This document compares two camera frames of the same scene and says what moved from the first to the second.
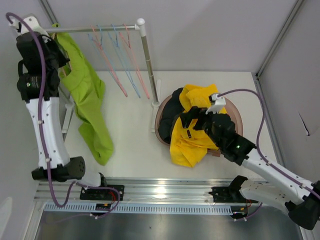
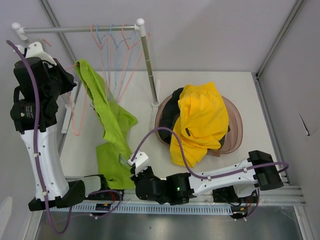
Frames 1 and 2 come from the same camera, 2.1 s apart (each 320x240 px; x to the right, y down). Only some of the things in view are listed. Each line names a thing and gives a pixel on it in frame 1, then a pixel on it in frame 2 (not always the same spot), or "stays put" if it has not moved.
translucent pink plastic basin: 231,110 stays put
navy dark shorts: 172,107 stays put
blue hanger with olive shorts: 101,42 to 108,57
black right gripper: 195,112 to 136,178
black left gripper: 52,44 to 68,78
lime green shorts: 86,86 to 114,120
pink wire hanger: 129,46 to 128,48
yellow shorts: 188,145 stays put
